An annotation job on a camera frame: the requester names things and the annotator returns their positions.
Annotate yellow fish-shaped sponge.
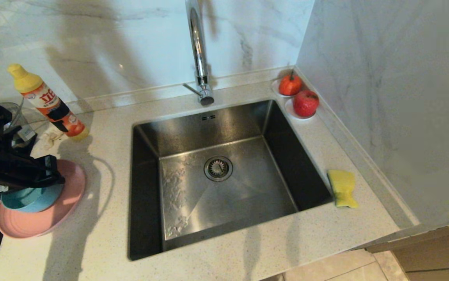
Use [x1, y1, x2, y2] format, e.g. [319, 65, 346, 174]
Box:
[327, 170, 359, 208]

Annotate orange dish soap bottle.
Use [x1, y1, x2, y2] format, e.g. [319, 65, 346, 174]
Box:
[7, 64, 90, 141]

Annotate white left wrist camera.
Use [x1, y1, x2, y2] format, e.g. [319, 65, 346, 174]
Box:
[17, 126, 37, 143]

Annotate clear glass bowl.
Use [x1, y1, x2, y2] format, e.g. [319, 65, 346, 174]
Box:
[0, 101, 37, 135]

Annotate pink round plate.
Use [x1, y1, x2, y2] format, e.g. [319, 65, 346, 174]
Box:
[0, 159, 86, 239]

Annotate stainless steel sink basin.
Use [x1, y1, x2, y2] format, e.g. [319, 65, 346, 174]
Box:
[128, 99, 336, 261]

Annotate blue bowl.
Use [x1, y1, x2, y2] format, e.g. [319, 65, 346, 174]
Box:
[0, 183, 64, 213]

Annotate red apple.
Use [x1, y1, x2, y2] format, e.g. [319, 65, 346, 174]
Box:
[293, 90, 320, 117]

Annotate crumpled white tissue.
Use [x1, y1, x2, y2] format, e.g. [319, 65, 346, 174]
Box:
[39, 131, 66, 151]

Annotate small white dish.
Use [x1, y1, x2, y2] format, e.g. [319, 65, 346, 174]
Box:
[285, 98, 318, 119]
[271, 78, 303, 98]

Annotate chrome kitchen faucet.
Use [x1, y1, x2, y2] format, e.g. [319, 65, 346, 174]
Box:
[182, 0, 215, 107]

